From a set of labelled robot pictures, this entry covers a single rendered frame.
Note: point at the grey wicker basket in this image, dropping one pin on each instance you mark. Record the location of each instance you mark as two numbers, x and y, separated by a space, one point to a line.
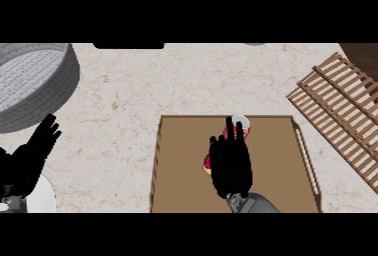
35 83

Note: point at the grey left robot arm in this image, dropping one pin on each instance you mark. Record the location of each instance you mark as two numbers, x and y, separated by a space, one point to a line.
11 204

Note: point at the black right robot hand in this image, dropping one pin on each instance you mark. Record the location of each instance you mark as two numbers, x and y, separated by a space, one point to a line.
231 166

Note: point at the brown wooden tray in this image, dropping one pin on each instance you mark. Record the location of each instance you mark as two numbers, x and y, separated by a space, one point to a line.
275 166

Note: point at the black appliance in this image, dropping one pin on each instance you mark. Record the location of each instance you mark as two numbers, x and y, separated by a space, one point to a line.
129 45

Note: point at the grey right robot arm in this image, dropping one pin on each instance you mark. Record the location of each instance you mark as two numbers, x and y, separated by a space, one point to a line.
253 203

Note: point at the pink frosted cupcake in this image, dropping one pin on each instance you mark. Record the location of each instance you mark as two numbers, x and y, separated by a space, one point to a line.
207 165

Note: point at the white plate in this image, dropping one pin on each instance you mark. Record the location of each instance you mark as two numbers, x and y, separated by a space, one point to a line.
43 196

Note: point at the dark brown wooden object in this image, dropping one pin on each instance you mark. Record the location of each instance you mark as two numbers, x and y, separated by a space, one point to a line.
364 58

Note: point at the wooden slatted tiered shelf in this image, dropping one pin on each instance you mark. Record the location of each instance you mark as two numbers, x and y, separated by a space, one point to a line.
340 110

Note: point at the red can with pale end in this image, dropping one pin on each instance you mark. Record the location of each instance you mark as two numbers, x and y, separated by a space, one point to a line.
243 122

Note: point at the small grey object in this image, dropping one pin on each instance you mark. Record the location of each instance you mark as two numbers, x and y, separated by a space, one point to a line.
255 44

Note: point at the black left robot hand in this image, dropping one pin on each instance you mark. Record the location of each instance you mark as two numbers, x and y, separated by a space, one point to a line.
30 156

